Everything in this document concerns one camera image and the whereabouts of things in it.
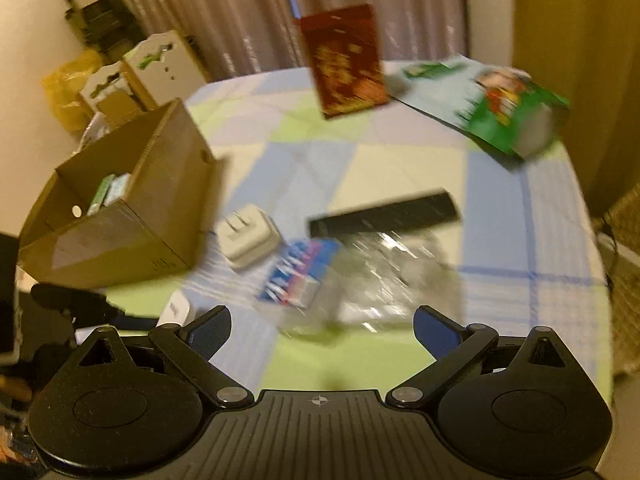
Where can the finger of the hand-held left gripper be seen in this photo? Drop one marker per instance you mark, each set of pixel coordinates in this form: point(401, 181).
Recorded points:
point(75, 301)

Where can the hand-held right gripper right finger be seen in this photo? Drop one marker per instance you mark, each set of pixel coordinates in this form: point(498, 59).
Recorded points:
point(437, 332)

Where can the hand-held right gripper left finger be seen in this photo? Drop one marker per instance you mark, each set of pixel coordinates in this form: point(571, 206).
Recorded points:
point(210, 332)

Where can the clear plastic bag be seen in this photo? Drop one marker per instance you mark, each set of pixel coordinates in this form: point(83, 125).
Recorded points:
point(390, 280)

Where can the brown cardboard box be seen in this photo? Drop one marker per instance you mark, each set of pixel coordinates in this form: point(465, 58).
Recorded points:
point(150, 240)

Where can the green medicine box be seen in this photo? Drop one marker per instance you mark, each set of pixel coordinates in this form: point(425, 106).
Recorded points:
point(100, 196)

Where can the small white power adapter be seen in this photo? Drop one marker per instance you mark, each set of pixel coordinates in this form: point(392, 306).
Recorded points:
point(175, 310)

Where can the white plug adapter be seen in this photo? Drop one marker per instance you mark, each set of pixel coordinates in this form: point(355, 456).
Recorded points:
point(247, 240)

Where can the blue battery pack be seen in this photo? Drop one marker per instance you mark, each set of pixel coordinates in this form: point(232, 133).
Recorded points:
point(297, 272)

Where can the black remote control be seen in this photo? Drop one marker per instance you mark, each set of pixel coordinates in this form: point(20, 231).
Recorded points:
point(385, 215)

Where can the wicker chair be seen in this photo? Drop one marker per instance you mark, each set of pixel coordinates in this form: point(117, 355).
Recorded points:
point(625, 285)

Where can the checked tablecloth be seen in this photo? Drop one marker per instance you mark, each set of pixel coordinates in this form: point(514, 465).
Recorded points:
point(350, 160)

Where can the small cardboard carton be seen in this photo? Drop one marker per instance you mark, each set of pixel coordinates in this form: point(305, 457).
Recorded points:
point(120, 110)

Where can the yellow plastic bag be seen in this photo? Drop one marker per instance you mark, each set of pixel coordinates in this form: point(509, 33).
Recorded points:
point(70, 90)

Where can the white carved chair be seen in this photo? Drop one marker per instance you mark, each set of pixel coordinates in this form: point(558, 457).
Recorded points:
point(165, 70)
point(107, 85)

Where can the green printed bag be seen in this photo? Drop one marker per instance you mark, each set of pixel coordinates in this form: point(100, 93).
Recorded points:
point(495, 105)

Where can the stack of black stools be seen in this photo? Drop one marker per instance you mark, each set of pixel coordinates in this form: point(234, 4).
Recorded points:
point(100, 15)

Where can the red gift box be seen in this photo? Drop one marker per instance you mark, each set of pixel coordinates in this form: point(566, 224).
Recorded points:
point(345, 60)

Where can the wooden door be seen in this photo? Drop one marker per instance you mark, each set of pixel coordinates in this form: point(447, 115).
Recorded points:
point(565, 35)

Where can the brown shiny curtain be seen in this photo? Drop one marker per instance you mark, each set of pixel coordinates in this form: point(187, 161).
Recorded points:
point(250, 10)

